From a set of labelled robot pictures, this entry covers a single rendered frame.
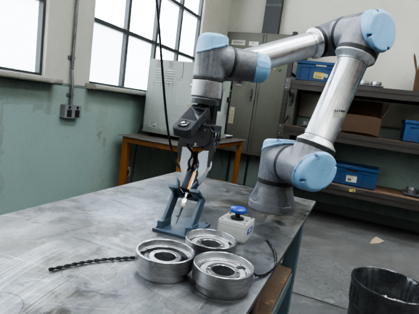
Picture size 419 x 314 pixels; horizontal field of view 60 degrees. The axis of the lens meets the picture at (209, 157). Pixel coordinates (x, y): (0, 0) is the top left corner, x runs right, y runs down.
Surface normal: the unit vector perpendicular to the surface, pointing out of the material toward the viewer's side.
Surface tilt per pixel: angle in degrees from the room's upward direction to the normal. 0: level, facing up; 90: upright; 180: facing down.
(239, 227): 90
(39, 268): 0
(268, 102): 90
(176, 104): 90
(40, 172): 90
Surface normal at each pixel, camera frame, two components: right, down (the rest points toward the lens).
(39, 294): 0.13, -0.98
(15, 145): 0.91, 0.18
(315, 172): 0.32, 0.30
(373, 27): 0.44, 0.06
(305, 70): -0.34, 0.09
